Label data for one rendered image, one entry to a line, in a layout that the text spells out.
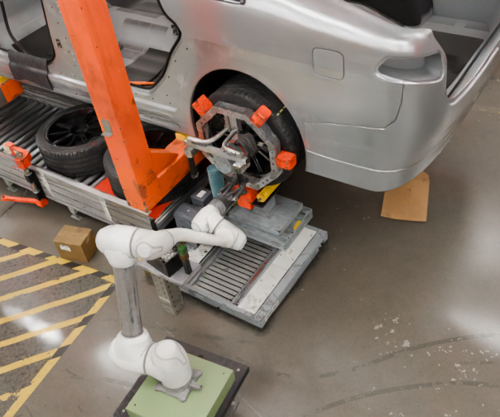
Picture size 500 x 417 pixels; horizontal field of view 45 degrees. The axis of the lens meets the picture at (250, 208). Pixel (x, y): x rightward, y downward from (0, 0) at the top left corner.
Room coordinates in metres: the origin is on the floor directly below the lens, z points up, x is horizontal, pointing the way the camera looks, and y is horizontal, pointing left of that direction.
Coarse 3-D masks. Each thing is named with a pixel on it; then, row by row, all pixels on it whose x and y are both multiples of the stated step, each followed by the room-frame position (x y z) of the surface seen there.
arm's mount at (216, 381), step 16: (208, 368) 1.70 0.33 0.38; (224, 368) 1.68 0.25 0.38; (144, 384) 1.67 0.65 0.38; (208, 384) 1.61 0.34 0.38; (224, 384) 1.59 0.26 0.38; (144, 400) 1.58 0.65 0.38; (160, 400) 1.56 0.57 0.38; (176, 400) 1.55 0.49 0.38; (192, 400) 1.53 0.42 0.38; (208, 400) 1.52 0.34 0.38; (144, 416) 1.49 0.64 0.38; (160, 416) 1.48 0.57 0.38; (176, 416) 1.47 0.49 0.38; (192, 416) 1.45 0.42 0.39; (208, 416) 1.45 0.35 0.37
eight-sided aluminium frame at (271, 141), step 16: (208, 112) 2.91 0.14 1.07; (224, 112) 2.83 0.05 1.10; (240, 112) 2.77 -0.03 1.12; (208, 128) 2.99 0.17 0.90; (256, 128) 2.72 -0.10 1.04; (208, 144) 3.01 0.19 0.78; (272, 144) 2.64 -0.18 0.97; (272, 160) 2.65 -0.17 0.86; (224, 176) 2.88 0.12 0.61; (272, 176) 2.65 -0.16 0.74
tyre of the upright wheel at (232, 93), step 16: (240, 80) 3.01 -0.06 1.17; (256, 80) 2.97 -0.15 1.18; (224, 96) 2.93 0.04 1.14; (240, 96) 2.86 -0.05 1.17; (256, 96) 2.84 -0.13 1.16; (272, 96) 2.85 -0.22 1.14; (272, 112) 2.75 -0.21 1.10; (288, 112) 2.79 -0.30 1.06; (272, 128) 2.73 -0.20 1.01; (288, 128) 2.72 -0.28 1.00; (288, 144) 2.68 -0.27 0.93; (256, 176) 2.84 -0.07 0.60; (288, 176) 2.71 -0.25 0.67
